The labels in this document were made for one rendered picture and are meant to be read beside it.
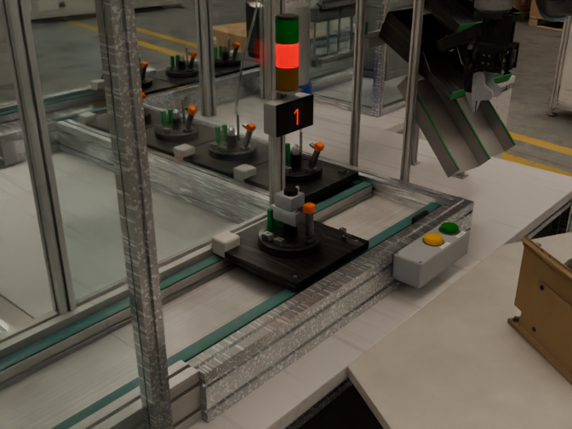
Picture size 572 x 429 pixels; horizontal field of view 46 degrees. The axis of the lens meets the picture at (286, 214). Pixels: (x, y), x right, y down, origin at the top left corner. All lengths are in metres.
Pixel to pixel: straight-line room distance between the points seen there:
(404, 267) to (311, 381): 0.35
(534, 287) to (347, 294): 0.35
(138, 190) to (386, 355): 0.66
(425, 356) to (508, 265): 0.43
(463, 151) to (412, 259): 0.52
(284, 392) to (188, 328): 0.22
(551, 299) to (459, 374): 0.22
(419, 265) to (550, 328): 0.28
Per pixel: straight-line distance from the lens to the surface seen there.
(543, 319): 1.35
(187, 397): 1.12
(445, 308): 1.46
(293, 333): 1.24
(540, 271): 1.33
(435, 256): 1.45
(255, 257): 1.39
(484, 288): 1.56
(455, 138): 1.86
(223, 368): 1.12
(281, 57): 1.46
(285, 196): 1.38
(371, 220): 1.67
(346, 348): 1.32
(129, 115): 0.80
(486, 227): 1.83
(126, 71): 0.78
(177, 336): 1.26
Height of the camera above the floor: 1.64
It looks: 25 degrees down
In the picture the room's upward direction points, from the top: straight up
